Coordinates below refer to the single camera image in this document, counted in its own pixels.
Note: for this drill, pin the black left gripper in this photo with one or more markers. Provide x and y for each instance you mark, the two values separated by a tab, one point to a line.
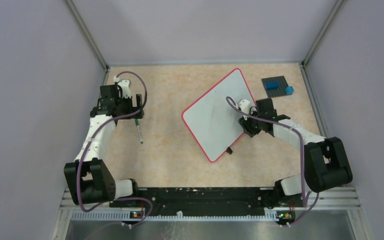
129	100

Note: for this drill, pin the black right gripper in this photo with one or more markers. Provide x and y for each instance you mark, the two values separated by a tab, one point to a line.
247	128

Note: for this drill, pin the green white marker pen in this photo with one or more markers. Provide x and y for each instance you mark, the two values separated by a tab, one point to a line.
139	131

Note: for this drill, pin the pink framed whiteboard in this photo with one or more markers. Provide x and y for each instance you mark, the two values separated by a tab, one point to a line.
212	119

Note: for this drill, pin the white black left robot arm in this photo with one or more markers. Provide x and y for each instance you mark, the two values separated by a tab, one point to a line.
88	179

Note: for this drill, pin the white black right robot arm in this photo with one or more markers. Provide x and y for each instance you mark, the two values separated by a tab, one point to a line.
324	163

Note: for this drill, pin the black whiteboard clip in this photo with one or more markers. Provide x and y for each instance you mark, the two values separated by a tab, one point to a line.
229	150

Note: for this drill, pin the dark blue lego brick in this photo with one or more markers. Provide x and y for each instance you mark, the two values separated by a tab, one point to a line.
272	85

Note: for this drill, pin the grey lego baseplate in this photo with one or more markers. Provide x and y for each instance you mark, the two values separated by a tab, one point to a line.
278	92

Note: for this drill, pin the light blue lego brick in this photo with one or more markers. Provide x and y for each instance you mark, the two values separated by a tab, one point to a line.
289	90

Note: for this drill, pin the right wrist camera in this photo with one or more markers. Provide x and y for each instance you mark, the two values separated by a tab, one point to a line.
247	106

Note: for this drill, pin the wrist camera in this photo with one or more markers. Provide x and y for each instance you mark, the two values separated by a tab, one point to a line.
247	106
123	87

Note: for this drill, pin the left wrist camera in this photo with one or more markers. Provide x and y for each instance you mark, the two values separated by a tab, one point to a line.
123	87

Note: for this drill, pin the white toothed cable duct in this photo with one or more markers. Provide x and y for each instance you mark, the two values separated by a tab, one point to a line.
127	216

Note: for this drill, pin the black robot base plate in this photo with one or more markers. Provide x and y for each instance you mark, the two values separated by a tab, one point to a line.
210	201

